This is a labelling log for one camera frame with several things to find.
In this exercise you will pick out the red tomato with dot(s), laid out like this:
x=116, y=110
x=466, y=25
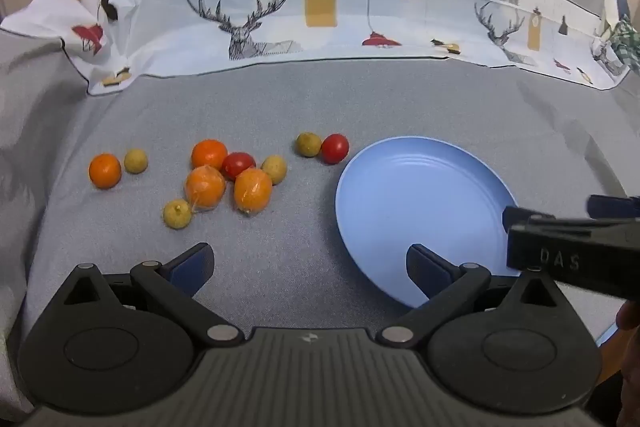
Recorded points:
x=239, y=164
x=334, y=148

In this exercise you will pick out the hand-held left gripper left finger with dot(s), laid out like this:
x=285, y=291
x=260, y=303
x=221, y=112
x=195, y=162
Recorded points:
x=192, y=264

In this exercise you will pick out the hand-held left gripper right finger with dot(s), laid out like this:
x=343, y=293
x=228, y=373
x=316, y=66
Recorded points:
x=425, y=272

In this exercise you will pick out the person's right hand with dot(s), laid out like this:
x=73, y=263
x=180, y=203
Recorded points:
x=631, y=347

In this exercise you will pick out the plastic-wrapped orange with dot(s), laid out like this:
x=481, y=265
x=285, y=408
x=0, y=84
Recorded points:
x=253, y=190
x=205, y=188

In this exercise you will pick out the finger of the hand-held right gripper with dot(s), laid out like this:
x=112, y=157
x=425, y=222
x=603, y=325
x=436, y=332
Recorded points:
x=615, y=207
x=520, y=217

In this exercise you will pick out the green checked cloth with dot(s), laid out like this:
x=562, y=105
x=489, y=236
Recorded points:
x=627, y=39

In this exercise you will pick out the blue plate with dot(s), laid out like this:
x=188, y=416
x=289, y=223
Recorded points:
x=425, y=192

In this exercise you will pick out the small yellow-green fruit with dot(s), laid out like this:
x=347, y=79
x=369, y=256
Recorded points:
x=177, y=213
x=135, y=161
x=308, y=144
x=274, y=169

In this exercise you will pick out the small orange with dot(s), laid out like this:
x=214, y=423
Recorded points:
x=105, y=170
x=209, y=153

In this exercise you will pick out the white deer print bed cover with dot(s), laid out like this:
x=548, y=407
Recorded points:
x=350, y=42

